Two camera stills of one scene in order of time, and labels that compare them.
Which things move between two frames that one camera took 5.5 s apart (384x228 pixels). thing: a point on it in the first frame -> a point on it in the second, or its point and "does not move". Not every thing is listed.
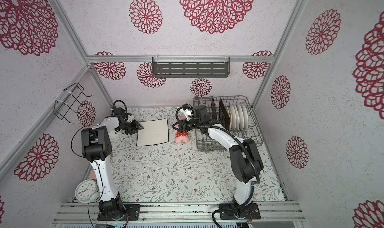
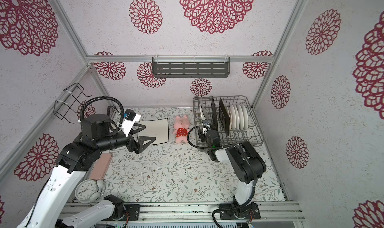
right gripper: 186,123 -> 202,136
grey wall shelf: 191,66 does not move
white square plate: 155,132 does not move
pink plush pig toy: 181,136 does not move
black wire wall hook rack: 70,99 does not move
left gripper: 136,127 -> 139,147
